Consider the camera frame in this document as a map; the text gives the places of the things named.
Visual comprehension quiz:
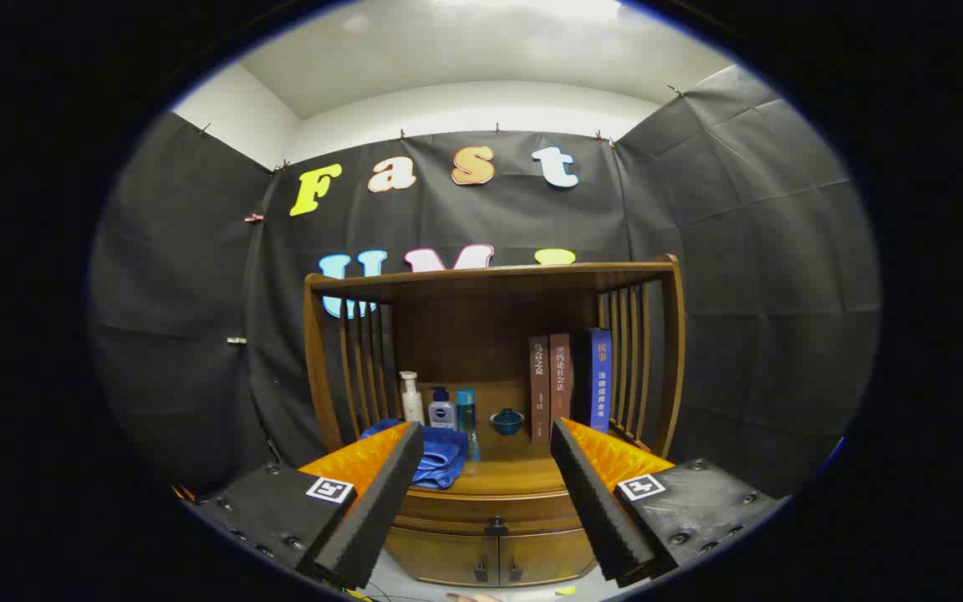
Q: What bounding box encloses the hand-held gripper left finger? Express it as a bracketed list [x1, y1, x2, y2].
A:
[183, 421, 425, 591]

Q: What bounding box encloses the light brown book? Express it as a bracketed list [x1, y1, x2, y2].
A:
[549, 334, 573, 431]

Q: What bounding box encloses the dark brown book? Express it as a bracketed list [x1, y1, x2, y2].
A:
[529, 335, 552, 442]

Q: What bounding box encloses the wooden cabinet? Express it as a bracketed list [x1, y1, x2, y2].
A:
[303, 255, 687, 589]

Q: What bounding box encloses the folded blue towel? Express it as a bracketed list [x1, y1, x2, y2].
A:
[362, 418, 470, 490]

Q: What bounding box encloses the wooden drawer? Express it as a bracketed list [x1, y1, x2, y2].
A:
[394, 489, 587, 536]

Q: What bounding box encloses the white bottle with blue cap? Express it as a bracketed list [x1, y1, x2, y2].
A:
[428, 387, 457, 431]

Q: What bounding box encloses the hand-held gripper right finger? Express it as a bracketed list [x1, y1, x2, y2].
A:
[550, 417, 787, 589]

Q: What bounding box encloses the white pump bottle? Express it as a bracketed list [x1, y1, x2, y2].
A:
[399, 371, 425, 426]

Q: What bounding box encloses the blue book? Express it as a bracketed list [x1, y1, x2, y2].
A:
[578, 328, 614, 433]

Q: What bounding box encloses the clear teal bottle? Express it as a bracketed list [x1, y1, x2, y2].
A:
[456, 389, 481, 444]

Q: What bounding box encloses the wooden countertop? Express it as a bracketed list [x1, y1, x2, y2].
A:
[364, 418, 654, 498]

